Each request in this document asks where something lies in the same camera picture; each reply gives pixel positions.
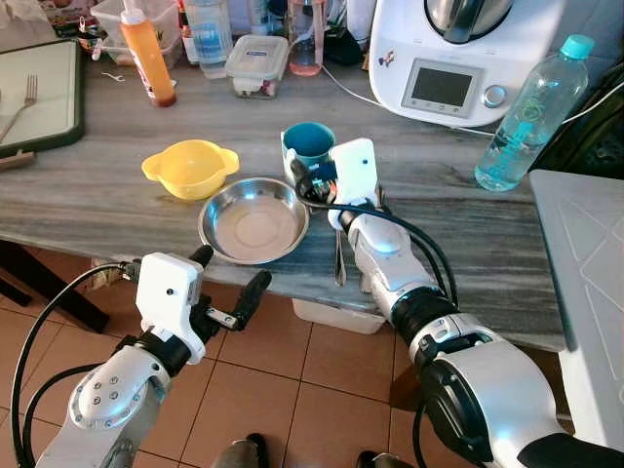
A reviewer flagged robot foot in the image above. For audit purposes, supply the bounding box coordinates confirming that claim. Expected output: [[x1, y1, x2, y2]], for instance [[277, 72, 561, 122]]
[[212, 433, 273, 468], [355, 449, 403, 468]]

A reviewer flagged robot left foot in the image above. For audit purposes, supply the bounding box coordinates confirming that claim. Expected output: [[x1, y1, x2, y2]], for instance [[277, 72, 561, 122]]
[[212, 433, 273, 468]]

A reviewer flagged thin white power cable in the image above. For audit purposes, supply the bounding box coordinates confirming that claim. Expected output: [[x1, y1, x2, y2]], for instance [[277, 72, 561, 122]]
[[320, 64, 624, 136]]

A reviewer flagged yellow plastic bowl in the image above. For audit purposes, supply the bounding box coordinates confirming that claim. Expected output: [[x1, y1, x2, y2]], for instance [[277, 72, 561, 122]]
[[141, 139, 241, 203]]

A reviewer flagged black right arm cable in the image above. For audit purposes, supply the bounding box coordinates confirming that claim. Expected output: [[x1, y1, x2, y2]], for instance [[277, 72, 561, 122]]
[[292, 174, 460, 315]]

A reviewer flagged round steel plate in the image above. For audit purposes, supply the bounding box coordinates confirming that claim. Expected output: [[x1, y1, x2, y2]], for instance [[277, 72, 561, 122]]
[[198, 176, 311, 266]]

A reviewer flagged clear water bottle teal print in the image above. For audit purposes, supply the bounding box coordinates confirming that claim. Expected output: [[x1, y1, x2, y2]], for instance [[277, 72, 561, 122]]
[[475, 34, 596, 193]]

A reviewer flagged clear lidded food container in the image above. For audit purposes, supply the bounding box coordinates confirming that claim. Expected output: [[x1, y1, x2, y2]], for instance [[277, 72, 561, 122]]
[[225, 35, 291, 100]]

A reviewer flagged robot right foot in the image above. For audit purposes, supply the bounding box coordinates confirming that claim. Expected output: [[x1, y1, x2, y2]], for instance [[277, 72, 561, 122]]
[[355, 449, 403, 468]]

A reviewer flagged white kitchen machine with display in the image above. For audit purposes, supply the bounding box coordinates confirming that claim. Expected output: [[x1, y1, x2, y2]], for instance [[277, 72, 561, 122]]
[[369, 0, 569, 129]]

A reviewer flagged white plastic side table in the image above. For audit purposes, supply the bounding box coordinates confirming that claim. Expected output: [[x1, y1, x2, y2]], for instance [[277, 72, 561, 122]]
[[529, 170, 624, 451]]

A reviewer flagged clear bottle blue label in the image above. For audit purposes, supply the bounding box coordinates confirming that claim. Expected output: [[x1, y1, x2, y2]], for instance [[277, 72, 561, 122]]
[[185, 0, 235, 80]]

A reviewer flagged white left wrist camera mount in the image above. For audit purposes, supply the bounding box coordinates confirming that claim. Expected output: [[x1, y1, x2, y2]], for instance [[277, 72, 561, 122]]
[[135, 252, 209, 365]]

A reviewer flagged large clear plastic box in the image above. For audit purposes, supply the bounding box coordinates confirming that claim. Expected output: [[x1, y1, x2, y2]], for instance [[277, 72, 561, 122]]
[[91, 0, 188, 69]]

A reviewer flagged black pouch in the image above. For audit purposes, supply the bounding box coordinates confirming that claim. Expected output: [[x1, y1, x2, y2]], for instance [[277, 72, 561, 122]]
[[323, 27, 368, 68]]

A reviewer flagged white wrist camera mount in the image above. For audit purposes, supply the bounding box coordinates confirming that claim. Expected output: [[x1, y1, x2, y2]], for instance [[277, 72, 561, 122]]
[[135, 252, 209, 365], [328, 137, 382, 231]]

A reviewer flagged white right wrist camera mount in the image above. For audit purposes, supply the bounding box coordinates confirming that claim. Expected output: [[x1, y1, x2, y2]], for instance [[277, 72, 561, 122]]
[[328, 137, 382, 231]]

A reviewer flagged black bag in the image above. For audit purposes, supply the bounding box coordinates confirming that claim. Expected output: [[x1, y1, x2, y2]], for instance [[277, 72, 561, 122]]
[[539, 57, 624, 178]]

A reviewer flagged dark framed tray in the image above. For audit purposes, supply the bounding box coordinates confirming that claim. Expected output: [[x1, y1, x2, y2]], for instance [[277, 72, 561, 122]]
[[0, 39, 87, 160]]

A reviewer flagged white plastic bin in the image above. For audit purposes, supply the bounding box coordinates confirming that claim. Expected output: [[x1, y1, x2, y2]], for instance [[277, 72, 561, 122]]
[[291, 296, 387, 336]]

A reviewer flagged dark wooden table leg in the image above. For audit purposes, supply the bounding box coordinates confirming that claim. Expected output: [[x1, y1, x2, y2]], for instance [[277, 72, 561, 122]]
[[0, 238, 111, 333]]

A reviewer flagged teal blue cup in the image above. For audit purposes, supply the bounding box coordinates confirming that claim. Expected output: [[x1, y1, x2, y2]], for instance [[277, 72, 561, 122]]
[[281, 122, 338, 183]]

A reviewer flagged orange sauce squeeze bottle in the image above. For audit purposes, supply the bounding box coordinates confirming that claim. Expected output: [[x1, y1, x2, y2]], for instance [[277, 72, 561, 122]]
[[119, 0, 178, 109]]

